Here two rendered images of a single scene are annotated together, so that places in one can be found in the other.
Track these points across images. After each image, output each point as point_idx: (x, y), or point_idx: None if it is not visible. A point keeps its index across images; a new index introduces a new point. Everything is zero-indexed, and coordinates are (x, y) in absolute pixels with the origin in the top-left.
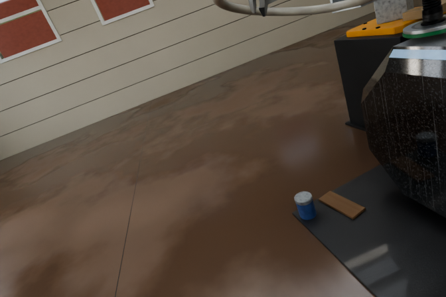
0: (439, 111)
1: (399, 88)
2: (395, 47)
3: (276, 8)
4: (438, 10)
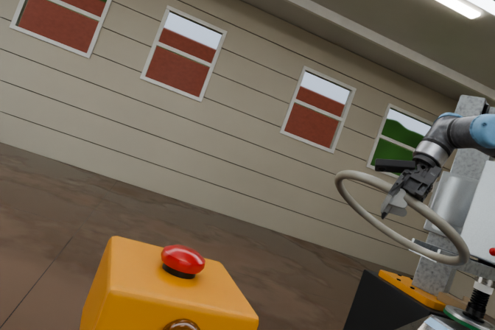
0: None
1: None
2: (432, 316)
3: (367, 211)
4: (482, 310)
